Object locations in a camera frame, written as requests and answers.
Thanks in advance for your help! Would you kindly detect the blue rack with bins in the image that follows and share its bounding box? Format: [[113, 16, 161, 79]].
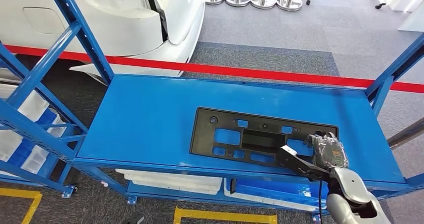
[[0, 83, 79, 199]]

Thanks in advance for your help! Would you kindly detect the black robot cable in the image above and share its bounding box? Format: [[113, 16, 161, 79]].
[[317, 180, 324, 224]]

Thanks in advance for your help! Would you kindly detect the white plastic tray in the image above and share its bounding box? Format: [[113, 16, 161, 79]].
[[124, 176, 222, 192], [115, 168, 223, 187], [131, 182, 220, 196]]

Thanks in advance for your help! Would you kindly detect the small blue storage bin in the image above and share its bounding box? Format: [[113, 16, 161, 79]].
[[8, 108, 58, 168]]

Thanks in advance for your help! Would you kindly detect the grey metal pole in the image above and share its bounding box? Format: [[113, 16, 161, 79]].
[[387, 116, 424, 151]]

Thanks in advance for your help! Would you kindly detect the large blue metal shelf rack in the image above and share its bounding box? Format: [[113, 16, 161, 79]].
[[0, 0, 424, 224]]

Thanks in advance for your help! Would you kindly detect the black licence plate holder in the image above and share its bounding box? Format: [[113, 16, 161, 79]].
[[189, 107, 339, 172]]

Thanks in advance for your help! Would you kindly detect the white storage bin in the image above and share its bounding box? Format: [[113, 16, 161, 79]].
[[0, 83, 50, 162], [20, 114, 67, 174]]

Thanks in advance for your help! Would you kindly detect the red barrier belt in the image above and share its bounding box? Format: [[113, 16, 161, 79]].
[[4, 44, 424, 94]]

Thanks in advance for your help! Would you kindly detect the black robot foot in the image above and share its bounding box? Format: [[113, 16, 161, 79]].
[[124, 213, 145, 224]]

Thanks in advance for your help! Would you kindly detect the white car body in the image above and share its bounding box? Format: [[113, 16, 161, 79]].
[[0, 0, 206, 78]]

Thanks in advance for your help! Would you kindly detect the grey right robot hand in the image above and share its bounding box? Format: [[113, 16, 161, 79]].
[[303, 132, 349, 170]]

